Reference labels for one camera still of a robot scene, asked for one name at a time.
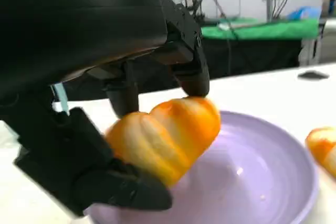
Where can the black table grommet hole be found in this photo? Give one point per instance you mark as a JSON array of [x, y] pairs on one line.
[[313, 74]]

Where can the lilac plate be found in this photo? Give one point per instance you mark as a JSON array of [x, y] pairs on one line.
[[249, 176]]

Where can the orange white toy bread roll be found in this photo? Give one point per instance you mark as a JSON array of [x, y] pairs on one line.
[[165, 137], [324, 148]]

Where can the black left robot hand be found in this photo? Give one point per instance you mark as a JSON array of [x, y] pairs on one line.
[[78, 24]]

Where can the green cloth covered table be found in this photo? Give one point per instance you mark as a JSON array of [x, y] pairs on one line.
[[262, 37]]

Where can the blue object on background table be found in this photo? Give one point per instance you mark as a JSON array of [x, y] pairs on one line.
[[304, 12]]

